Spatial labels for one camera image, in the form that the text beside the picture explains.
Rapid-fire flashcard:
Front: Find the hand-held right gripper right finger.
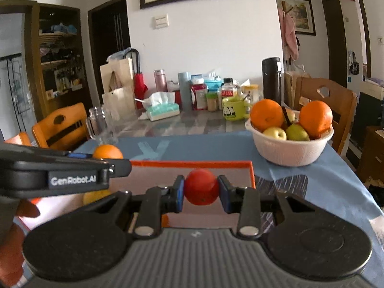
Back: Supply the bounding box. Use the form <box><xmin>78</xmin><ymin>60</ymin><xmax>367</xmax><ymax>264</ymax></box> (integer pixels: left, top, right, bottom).
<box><xmin>218</xmin><ymin>175</ymin><xmax>320</xmax><ymax>237</ymax></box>

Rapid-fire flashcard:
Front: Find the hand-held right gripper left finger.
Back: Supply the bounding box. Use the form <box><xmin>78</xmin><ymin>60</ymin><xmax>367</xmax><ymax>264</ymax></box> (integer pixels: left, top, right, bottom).
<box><xmin>79</xmin><ymin>175</ymin><xmax>186</xmax><ymax>237</ymax></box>

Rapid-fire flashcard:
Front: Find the orange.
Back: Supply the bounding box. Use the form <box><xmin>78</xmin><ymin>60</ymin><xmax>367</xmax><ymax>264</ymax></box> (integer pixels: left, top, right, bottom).
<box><xmin>299</xmin><ymin>100</ymin><xmax>333</xmax><ymax>138</ymax></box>
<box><xmin>250</xmin><ymin>98</ymin><xmax>285</xmax><ymax>132</ymax></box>
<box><xmin>92</xmin><ymin>144</ymin><xmax>124</xmax><ymax>160</ymax></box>

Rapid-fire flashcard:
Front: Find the red tomato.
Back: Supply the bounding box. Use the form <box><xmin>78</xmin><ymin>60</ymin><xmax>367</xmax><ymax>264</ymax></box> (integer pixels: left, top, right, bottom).
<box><xmin>184</xmin><ymin>169</ymin><xmax>220</xmax><ymax>206</ymax></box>

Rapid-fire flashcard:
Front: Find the white bowl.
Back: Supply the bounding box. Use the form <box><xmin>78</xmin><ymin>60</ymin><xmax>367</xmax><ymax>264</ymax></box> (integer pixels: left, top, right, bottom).
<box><xmin>245</xmin><ymin>117</ymin><xmax>334</xmax><ymax>167</ymax></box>

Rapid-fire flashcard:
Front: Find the person's left hand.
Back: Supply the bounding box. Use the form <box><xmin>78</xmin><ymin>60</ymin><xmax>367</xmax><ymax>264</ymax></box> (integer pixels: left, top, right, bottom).
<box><xmin>0</xmin><ymin>198</ymin><xmax>41</xmax><ymax>287</ymax></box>

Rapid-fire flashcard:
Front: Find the clear glass mug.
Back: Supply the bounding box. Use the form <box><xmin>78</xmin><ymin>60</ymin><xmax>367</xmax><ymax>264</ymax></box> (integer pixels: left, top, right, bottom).
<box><xmin>86</xmin><ymin>106</ymin><xmax>119</xmax><ymax>145</ymax></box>

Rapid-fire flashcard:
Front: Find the yellow apple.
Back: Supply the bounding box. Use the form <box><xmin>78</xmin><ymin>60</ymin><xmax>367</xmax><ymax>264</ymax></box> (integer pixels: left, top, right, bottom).
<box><xmin>82</xmin><ymin>188</ymin><xmax>111</xmax><ymax>206</ymax></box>

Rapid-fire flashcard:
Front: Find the wooden chair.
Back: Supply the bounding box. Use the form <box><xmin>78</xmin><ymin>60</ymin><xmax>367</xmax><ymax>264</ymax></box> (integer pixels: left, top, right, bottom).
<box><xmin>294</xmin><ymin>76</ymin><xmax>357</xmax><ymax>156</ymax></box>
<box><xmin>4</xmin><ymin>132</ymin><xmax>32</xmax><ymax>147</ymax></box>
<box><xmin>31</xmin><ymin>102</ymin><xmax>90</xmax><ymax>152</ymax></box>

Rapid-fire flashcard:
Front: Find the blue printed tablecloth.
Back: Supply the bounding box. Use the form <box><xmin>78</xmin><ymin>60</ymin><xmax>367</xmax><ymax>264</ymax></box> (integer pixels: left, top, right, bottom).
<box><xmin>73</xmin><ymin>133</ymin><xmax>383</xmax><ymax>288</ymax></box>

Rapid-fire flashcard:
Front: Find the teal and white tissue pack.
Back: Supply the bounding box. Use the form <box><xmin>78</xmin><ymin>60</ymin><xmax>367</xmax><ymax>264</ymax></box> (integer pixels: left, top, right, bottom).
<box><xmin>146</xmin><ymin>92</ymin><xmax>180</xmax><ymax>122</ymax></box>

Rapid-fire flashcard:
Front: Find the yellow-green apple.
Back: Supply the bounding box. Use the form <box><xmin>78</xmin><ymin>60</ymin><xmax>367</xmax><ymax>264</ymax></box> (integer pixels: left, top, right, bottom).
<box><xmin>283</xmin><ymin>108</ymin><xmax>297</xmax><ymax>126</ymax></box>
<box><xmin>263</xmin><ymin>127</ymin><xmax>287</xmax><ymax>140</ymax></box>

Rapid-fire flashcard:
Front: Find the green panda mug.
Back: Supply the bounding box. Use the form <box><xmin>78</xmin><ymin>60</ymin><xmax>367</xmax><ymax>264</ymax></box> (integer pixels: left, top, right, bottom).
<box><xmin>222</xmin><ymin>97</ymin><xmax>251</xmax><ymax>121</ymax></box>

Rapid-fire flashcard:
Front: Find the glass door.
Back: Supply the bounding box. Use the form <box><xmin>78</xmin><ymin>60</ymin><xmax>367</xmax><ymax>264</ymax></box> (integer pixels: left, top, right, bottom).
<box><xmin>0</xmin><ymin>52</ymin><xmax>26</xmax><ymax>140</ymax></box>

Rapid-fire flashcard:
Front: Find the red umbrella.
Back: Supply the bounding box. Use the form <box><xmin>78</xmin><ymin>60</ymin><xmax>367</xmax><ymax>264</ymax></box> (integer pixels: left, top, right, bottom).
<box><xmin>129</xmin><ymin>49</ymin><xmax>148</xmax><ymax>110</ymax></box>

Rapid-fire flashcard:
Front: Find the wooden shelf cabinet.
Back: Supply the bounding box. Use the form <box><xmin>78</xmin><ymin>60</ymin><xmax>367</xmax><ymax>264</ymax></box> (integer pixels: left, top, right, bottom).
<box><xmin>25</xmin><ymin>3</ymin><xmax>93</xmax><ymax>123</ymax></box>

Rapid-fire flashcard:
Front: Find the small jar with green lid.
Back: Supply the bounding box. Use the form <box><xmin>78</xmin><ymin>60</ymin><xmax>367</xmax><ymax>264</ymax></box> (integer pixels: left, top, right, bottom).
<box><xmin>206</xmin><ymin>92</ymin><xmax>218</xmax><ymax>112</ymax></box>

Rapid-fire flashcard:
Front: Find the green apple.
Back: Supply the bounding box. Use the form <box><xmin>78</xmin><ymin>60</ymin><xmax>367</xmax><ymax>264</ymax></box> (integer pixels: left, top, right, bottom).
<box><xmin>285</xmin><ymin>124</ymin><xmax>310</xmax><ymax>141</ymax></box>

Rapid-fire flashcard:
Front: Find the pink thermos bottle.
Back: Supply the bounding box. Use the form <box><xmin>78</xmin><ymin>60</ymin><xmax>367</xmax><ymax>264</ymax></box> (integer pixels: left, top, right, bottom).
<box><xmin>154</xmin><ymin>69</ymin><xmax>168</xmax><ymax>93</ymax></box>

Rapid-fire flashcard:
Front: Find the red canister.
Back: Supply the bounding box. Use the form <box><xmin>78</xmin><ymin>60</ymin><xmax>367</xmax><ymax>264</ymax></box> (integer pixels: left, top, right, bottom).
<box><xmin>191</xmin><ymin>78</ymin><xmax>208</xmax><ymax>110</ymax></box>

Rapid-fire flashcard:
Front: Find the grey bottle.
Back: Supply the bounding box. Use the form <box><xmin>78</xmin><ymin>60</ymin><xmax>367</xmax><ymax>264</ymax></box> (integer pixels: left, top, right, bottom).
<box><xmin>178</xmin><ymin>72</ymin><xmax>193</xmax><ymax>110</ymax></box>

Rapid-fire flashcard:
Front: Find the clear jar with yellow lid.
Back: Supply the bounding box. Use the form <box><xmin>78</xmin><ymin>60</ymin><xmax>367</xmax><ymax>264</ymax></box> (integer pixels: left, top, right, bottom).
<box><xmin>242</xmin><ymin>84</ymin><xmax>259</xmax><ymax>104</ymax></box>

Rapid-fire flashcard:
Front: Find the teal plastic container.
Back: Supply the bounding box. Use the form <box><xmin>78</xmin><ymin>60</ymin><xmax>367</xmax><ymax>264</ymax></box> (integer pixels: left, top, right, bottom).
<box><xmin>204</xmin><ymin>79</ymin><xmax>224</xmax><ymax>93</ymax></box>

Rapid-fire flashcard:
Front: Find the dark wooden door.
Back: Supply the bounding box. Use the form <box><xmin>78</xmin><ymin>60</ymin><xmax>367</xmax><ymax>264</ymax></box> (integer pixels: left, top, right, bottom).
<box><xmin>88</xmin><ymin>0</ymin><xmax>132</xmax><ymax>108</ymax></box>

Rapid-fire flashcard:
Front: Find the black thermos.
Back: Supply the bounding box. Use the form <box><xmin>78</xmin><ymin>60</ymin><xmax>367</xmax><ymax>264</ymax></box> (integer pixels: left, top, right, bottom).
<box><xmin>262</xmin><ymin>56</ymin><xmax>282</xmax><ymax>105</ymax></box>

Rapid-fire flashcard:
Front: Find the brown paper bag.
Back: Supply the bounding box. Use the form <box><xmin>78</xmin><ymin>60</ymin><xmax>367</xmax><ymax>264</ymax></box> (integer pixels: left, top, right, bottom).
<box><xmin>283</xmin><ymin>70</ymin><xmax>311</xmax><ymax>108</ymax></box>

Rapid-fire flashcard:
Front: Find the low wooden side cabinet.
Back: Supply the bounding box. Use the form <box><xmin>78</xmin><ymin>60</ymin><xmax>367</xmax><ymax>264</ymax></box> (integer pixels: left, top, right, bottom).
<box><xmin>357</xmin><ymin>126</ymin><xmax>384</xmax><ymax>183</ymax></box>

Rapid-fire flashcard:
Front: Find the pink hanging garment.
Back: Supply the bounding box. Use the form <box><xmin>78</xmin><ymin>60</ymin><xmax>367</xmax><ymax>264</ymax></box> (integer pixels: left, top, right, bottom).
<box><xmin>277</xmin><ymin>7</ymin><xmax>300</xmax><ymax>62</ymax></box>

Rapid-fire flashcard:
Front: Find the black hanging handbag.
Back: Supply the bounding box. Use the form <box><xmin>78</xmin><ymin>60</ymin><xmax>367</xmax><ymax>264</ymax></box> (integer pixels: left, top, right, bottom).
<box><xmin>348</xmin><ymin>52</ymin><xmax>360</xmax><ymax>75</ymax></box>

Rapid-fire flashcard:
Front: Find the small framed picture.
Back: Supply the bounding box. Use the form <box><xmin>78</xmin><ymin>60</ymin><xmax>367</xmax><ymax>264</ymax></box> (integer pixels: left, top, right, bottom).
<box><xmin>275</xmin><ymin>0</ymin><xmax>316</xmax><ymax>36</ymax></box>

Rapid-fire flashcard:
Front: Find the beige bag with brown handles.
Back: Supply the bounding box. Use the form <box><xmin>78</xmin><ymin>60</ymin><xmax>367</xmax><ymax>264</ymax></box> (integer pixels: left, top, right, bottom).
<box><xmin>100</xmin><ymin>58</ymin><xmax>134</xmax><ymax>92</ymax></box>

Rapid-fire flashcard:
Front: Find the white light switch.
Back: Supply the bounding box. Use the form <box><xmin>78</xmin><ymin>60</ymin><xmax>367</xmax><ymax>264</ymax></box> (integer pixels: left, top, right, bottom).
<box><xmin>153</xmin><ymin>15</ymin><xmax>169</xmax><ymax>30</ymax></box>

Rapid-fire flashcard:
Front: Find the dark wooden door frame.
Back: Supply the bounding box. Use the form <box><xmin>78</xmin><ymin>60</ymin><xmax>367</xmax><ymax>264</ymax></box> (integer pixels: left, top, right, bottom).
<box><xmin>319</xmin><ymin>0</ymin><xmax>372</xmax><ymax>77</ymax></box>

